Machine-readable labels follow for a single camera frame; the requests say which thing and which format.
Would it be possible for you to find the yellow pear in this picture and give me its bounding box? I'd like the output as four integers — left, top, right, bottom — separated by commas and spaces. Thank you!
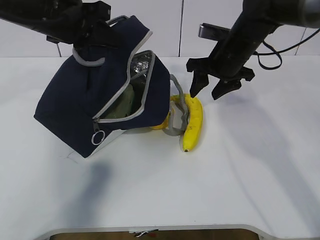
150, 111, 171, 130

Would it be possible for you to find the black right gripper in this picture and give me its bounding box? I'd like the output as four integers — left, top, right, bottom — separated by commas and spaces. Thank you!
186, 40, 255, 100

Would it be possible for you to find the black cable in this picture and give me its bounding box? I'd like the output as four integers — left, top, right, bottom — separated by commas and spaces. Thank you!
254, 27, 320, 71

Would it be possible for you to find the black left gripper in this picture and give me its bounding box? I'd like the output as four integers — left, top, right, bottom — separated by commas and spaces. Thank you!
46, 0, 120, 49

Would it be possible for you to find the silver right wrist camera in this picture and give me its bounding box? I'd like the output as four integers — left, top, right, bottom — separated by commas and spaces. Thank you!
198, 23, 230, 41

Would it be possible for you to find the yellow banana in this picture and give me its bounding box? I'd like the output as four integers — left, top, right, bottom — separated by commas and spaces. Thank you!
167, 94, 204, 152

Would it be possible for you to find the green lid glass food container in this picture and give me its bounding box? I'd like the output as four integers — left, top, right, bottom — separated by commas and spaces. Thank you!
101, 84, 135, 119

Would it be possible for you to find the navy insulated lunch bag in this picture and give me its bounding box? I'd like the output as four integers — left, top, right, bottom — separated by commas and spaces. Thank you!
34, 15, 180, 158

